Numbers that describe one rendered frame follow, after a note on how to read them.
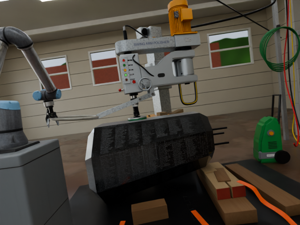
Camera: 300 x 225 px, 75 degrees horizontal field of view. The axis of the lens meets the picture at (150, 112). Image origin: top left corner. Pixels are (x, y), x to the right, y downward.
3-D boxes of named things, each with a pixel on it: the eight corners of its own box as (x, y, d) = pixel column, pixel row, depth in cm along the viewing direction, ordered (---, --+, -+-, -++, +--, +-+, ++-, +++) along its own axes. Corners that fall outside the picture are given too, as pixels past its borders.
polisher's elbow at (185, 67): (175, 77, 237) (172, 61, 236) (187, 77, 246) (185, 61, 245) (184, 75, 220) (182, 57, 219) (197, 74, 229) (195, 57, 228)
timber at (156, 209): (133, 225, 161) (131, 211, 160) (132, 217, 173) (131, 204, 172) (168, 218, 164) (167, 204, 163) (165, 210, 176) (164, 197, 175)
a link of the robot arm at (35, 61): (26, 22, 137) (64, 93, 187) (8, 23, 137) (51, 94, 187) (18, 29, 129) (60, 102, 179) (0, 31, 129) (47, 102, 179)
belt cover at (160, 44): (192, 53, 247) (190, 39, 245) (201, 47, 222) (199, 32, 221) (116, 60, 228) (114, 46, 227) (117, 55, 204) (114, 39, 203)
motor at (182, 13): (188, 40, 246) (184, 8, 244) (198, 31, 216) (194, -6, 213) (167, 42, 241) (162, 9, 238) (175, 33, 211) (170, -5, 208)
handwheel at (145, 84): (151, 90, 218) (149, 77, 217) (153, 89, 208) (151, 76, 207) (138, 92, 215) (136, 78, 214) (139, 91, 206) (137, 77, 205)
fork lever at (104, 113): (152, 95, 236) (151, 91, 235) (156, 94, 217) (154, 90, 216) (98, 118, 224) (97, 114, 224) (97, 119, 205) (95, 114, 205)
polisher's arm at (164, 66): (192, 91, 246) (187, 52, 243) (200, 89, 224) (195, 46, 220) (135, 98, 232) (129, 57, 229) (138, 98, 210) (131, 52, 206)
